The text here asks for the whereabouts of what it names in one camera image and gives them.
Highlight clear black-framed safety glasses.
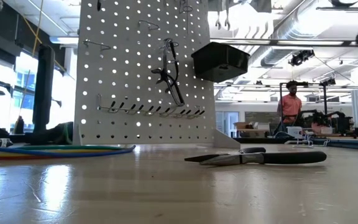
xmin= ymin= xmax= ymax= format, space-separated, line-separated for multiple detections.
xmin=150 ymin=37 xmax=186 ymax=107

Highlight white perforated peg board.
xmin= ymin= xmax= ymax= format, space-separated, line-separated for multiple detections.
xmin=73 ymin=0 xmax=241 ymax=149

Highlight steel combination wrench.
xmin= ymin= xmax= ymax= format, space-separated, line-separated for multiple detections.
xmin=215 ymin=0 xmax=222 ymax=30
xmin=224 ymin=0 xmax=231 ymax=31

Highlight black handled pliers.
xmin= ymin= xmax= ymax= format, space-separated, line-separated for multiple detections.
xmin=184 ymin=147 xmax=328 ymax=167

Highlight black plastic bin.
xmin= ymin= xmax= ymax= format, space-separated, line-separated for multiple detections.
xmin=191 ymin=42 xmax=250 ymax=84

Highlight person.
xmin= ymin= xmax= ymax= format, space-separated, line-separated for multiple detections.
xmin=277 ymin=80 xmax=303 ymax=134

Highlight white ceiling light tube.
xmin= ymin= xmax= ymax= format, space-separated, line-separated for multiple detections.
xmin=48 ymin=34 xmax=80 ymax=44

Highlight background black robot arms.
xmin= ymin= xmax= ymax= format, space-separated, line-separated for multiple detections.
xmin=300 ymin=108 xmax=354 ymax=136

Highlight dark bottle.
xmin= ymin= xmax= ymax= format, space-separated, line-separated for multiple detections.
xmin=13 ymin=115 xmax=25 ymax=135

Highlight multi-prong wire hook rack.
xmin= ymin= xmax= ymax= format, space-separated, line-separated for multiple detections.
xmin=96 ymin=94 xmax=205 ymax=119

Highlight double ring wire holder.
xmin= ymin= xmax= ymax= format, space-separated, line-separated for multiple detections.
xmin=159 ymin=39 xmax=180 ymax=53
xmin=178 ymin=0 xmax=195 ymax=14

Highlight coloured wire bundle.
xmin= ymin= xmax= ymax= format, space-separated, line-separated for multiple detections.
xmin=0 ymin=138 xmax=136 ymax=161

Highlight black ceiling camera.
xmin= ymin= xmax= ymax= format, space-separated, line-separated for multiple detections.
xmin=288 ymin=49 xmax=316 ymax=67

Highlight black upright post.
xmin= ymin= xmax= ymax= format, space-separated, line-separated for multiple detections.
xmin=32 ymin=43 xmax=56 ymax=138

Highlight black camera stand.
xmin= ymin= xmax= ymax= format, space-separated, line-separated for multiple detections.
xmin=318 ymin=77 xmax=337 ymax=116

